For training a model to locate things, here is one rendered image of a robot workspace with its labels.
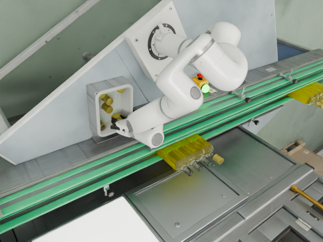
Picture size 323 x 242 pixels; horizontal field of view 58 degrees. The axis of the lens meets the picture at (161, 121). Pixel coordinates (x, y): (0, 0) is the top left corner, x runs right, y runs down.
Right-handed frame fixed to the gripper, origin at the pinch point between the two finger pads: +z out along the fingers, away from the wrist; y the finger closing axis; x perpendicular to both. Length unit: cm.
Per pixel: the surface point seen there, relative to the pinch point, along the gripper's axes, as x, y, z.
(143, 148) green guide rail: -15.3, 8.6, -4.0
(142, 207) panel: -35.4, -2.7, -16.4
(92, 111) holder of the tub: 5.8, -9.8, 4.0
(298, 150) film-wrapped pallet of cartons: -216, 420, 131
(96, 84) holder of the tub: 16.8, -6.4, 2.7
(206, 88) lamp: 3, 52, -2
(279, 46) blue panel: 8, 170, 30
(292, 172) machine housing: -41, 76, -40
